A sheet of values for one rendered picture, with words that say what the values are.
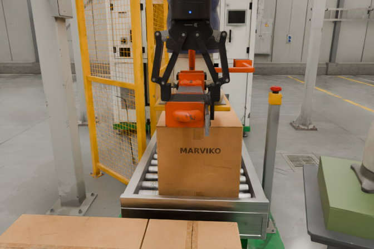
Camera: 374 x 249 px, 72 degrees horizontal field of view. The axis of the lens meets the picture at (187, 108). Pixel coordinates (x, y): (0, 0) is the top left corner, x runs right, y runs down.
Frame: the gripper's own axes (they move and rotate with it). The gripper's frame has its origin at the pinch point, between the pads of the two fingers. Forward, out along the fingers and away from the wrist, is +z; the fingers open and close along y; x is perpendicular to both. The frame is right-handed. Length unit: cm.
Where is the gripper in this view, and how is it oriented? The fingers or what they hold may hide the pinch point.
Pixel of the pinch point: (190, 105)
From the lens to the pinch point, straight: 53.3
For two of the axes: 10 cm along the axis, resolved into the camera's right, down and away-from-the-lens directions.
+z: 0.0, 9.6, 2.7
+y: -10.0, -0.2, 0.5
